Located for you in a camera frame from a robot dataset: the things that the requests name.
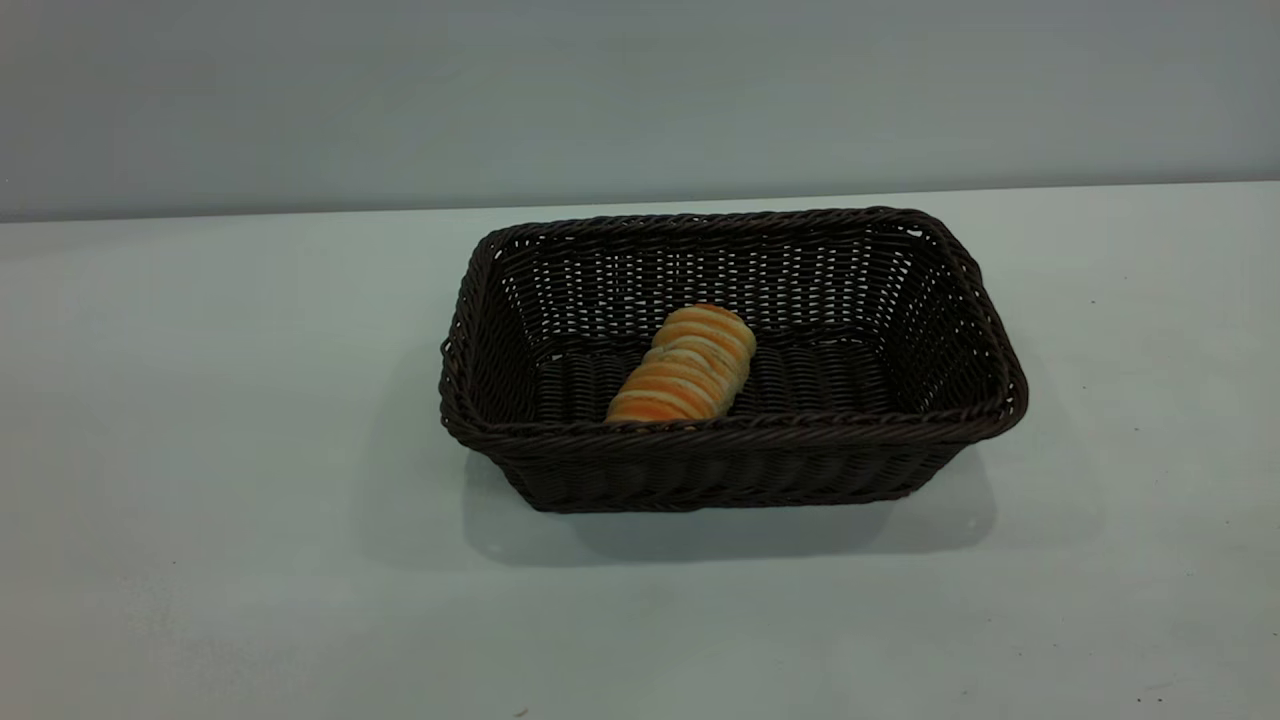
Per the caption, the striped orange bread roll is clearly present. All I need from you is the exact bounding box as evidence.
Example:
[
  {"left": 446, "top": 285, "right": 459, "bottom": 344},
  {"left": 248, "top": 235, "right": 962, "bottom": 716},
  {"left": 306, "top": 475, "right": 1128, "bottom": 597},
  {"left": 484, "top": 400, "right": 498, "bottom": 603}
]
[{"left": 604, "top": 303, "right": 758, "bottom": 425}]

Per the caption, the black woven wicker basket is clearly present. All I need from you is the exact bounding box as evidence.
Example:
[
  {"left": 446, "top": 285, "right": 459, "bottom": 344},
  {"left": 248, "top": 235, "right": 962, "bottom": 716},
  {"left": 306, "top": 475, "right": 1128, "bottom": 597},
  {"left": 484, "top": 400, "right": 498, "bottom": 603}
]
[{"left": 438, "top": 206, "right": 1030, "bottom": 515}]

